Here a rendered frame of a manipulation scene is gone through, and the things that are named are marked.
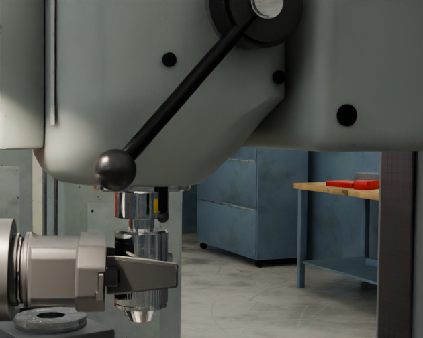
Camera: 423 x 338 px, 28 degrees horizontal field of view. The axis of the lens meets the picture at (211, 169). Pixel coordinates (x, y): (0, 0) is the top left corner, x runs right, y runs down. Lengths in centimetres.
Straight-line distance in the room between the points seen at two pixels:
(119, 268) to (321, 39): 25
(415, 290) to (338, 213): 701
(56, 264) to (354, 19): 31
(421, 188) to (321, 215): 727
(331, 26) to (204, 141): 14
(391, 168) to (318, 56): 37
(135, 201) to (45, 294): 11
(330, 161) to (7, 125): 748
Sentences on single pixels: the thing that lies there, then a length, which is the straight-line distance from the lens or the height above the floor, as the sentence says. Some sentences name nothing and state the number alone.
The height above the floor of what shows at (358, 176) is 95.
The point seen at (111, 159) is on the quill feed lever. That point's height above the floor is 134.
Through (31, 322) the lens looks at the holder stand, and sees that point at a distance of 106.
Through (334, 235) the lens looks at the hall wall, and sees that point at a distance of 809.
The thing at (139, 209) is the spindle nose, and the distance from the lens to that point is 72.
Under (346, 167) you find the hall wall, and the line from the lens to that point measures 789.
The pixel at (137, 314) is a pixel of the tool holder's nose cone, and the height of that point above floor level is 120.
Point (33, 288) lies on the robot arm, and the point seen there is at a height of 123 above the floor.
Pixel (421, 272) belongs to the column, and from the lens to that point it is 101.
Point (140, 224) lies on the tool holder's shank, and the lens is 73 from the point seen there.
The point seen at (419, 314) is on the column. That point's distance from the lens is 102.
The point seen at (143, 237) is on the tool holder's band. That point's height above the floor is 127.
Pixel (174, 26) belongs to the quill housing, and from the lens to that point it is 65.
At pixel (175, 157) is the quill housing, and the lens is 67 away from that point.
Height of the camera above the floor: 136
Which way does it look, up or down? 3 degrees down
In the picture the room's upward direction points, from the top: 1 degrees clockwise
